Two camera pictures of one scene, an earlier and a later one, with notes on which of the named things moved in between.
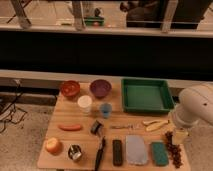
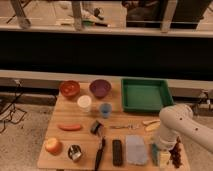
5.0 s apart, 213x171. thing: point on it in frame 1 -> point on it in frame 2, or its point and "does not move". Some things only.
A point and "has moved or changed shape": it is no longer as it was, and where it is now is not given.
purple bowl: x=100 y=88 does not move
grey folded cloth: x=136 y=153 does not move
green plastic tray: x=146 y=95 does not move
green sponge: x=159 y=154 has moved or changed shape
